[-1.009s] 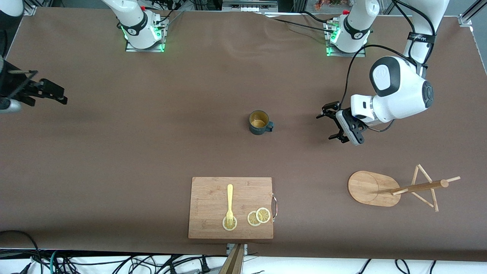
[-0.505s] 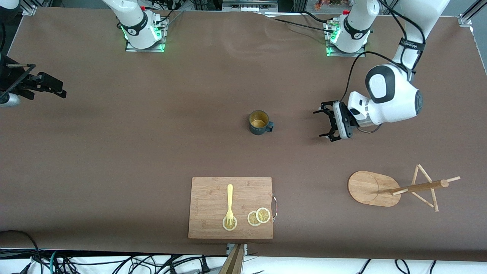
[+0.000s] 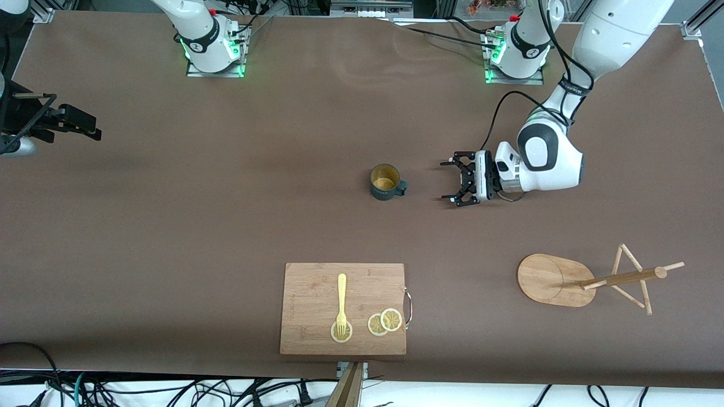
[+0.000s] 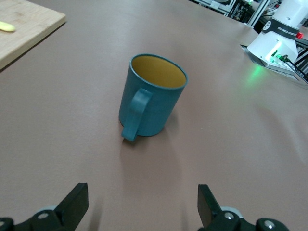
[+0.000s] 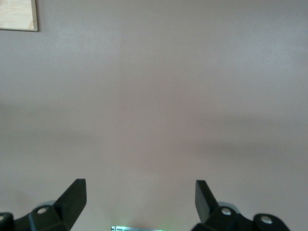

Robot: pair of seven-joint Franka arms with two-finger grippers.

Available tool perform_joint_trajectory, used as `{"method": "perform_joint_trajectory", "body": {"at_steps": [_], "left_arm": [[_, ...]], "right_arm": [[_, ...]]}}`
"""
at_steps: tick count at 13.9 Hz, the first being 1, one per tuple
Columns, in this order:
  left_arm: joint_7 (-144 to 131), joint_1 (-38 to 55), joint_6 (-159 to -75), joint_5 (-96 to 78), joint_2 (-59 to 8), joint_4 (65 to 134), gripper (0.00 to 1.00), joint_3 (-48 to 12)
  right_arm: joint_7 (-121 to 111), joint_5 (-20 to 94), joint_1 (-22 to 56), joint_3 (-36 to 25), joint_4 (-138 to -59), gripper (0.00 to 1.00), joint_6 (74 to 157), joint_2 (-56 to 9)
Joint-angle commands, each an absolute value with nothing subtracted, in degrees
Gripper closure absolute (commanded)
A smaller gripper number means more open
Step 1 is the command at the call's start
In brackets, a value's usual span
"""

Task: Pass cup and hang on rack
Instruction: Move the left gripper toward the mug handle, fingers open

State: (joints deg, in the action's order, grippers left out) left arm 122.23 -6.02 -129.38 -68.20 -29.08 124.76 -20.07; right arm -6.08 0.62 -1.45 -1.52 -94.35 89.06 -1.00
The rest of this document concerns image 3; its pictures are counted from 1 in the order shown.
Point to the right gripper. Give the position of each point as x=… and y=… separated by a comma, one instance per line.
x=38, y=120

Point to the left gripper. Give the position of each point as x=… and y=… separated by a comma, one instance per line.
x=469, y=180

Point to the teal mug yellow inside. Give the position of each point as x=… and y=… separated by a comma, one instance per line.
x=384, y=192

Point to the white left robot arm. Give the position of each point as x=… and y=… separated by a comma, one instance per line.
x=543, y=152

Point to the wooden mug rack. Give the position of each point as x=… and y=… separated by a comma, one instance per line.
x=548, y=280

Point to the lemon slice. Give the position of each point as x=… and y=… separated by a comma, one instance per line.
x=348, y=333
x=373, y=325
x=391, y=320

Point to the brown table cover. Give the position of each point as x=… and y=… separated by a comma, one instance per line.
x=169, y=254

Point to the yellow plastic fork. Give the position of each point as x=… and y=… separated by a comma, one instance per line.
x=341, y=294

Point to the grey power strip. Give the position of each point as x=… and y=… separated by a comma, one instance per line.
x=370, y=8

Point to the wooden beam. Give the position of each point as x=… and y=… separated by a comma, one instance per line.
x=346, y=393

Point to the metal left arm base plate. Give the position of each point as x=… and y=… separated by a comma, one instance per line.
x=515, y=81

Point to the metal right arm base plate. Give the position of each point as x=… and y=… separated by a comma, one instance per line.
x=215, y=73

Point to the metal bracket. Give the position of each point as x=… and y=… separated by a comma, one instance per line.
x=340, y=370

